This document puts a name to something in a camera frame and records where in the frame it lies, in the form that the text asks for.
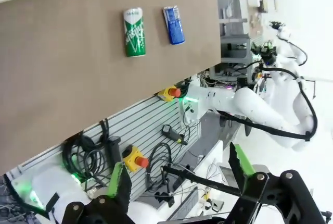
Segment black handheld controller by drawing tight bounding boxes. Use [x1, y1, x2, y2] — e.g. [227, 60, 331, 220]
[161, 124, 188, 146]

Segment grey slatted mounting panel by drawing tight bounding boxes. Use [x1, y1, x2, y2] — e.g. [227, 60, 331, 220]
[5, 93, 203, 209]

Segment black cable bundle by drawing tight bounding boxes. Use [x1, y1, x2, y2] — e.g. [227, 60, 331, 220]
[62, 118, 113, 191]

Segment grey keyboard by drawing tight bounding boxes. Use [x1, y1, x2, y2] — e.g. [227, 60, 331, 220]
[166, 186, 200, 221]

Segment thin black cable coil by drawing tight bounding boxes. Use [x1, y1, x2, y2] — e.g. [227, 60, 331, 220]
[145, 142, 174, 194]

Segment blue Pocari Sweat can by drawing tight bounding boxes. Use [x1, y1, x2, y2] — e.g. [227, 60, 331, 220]
[162, 5, 187, 45]

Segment black metal bar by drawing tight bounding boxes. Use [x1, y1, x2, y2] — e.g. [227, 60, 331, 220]
[161, 165, 243, 196]

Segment yellow emergency stop button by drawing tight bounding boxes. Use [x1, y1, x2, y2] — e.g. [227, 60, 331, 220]
[122, 145, 150, 172]
[157, 85, 182, 103]

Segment green and white soda can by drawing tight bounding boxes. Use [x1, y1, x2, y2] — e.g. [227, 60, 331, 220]
[122, 7, 147, 58]

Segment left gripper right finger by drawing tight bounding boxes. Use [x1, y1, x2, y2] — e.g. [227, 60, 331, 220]
[226, 142, 326, 224]

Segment grey equipment rack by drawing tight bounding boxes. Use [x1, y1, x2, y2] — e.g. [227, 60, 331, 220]
[209, 34, 254, 82]

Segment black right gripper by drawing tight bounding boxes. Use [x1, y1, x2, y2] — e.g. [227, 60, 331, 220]
[251, 40, 278, 66]

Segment black enabling handle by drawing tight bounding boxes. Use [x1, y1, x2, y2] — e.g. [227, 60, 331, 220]
[107, 135, 123, 165]

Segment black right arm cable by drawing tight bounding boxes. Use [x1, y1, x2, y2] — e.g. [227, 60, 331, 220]
[217, 70, 318, 142]

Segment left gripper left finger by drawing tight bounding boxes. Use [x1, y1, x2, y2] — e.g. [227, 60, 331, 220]
[61, 161, 136, 224]

